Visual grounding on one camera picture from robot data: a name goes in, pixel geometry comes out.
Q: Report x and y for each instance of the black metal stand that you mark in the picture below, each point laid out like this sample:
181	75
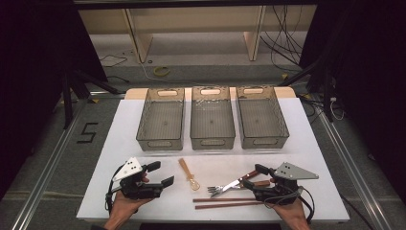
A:
327	92

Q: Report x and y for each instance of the person's left hand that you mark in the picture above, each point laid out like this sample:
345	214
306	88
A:
123	209

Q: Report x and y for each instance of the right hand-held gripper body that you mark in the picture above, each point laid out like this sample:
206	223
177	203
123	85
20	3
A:
284	188

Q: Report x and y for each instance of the amber plastic spoon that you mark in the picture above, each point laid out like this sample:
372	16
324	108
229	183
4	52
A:
188	174

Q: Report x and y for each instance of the black tripod stand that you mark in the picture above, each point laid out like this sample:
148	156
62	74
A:
67	96

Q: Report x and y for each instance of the person's right hand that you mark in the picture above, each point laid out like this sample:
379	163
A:
295	214

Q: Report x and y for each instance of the yellow tape roll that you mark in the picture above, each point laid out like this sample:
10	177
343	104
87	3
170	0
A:
156	72

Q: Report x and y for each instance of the aluminium floor rail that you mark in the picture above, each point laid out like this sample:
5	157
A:
48	166
351	166

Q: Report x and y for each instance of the grey translucent plastic bin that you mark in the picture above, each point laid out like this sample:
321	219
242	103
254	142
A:
212	121
162	121
261	121

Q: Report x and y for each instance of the dark curtain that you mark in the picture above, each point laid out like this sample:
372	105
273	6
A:
367	64
32	64

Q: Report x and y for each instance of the light wooden desk leg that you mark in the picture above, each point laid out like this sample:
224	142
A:
253	35
140	38

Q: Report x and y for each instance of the white table sheet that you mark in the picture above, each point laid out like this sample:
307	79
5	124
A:
220	166

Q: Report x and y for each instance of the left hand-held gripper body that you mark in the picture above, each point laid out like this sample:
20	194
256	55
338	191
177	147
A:
134	188

